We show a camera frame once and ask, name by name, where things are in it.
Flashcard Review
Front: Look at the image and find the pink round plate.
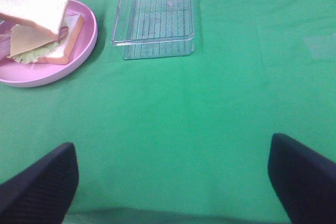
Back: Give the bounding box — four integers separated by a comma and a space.
1, 0, 98, 88

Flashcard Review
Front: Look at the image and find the short toy bacon strip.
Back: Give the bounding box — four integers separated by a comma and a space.
1, 30, 12, 60

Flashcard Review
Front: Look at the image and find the clear right plastic tray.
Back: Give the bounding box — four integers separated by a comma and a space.
111, 0, 195, 60

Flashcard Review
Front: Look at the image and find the toy bread slice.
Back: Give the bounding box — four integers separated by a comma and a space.
37, 14, 84, 65
1, 0, 69, 39

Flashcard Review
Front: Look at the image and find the yellow toy cheese slice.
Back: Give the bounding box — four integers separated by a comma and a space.
9, 25, 54, 57

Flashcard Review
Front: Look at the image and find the green toy lettuce leaf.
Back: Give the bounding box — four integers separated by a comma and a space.
6, 42, 59, 64

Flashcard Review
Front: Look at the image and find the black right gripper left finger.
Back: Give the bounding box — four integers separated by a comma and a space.
1, 142, 79, 223

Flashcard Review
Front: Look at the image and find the green tablecloth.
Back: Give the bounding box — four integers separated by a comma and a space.
1, 0, 335, 222

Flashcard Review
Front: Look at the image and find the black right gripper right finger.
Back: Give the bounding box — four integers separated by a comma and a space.
267, 133, 335, 223

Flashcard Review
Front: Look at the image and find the long toy bacon strip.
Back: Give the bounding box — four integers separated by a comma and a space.
51, 26, 69, 43

